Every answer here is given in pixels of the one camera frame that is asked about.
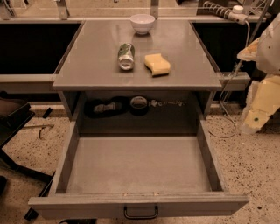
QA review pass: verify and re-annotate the crushed green soda can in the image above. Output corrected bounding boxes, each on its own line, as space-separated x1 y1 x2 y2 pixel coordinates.
118 43 135 71

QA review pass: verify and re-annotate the white ceramic bowl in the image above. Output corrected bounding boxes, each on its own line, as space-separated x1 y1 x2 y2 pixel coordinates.
129 14 156 35

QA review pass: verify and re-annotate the white cable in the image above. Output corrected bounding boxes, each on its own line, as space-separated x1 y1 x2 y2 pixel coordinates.
207 20 252 139

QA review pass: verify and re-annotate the yellow sponge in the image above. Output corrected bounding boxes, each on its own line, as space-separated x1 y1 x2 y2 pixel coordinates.
144 53 171 76

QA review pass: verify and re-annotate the white power strip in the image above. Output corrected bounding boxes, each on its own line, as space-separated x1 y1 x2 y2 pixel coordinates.
203 1 248 25

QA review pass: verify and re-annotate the grey top drawer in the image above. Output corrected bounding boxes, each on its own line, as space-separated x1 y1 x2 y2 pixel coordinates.
29 121 249 219

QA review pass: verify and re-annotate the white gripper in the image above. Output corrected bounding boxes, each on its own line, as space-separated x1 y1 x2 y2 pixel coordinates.
237 13 280 134

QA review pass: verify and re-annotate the black top drawer handle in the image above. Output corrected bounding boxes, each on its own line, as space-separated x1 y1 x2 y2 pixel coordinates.
123 206 158 220

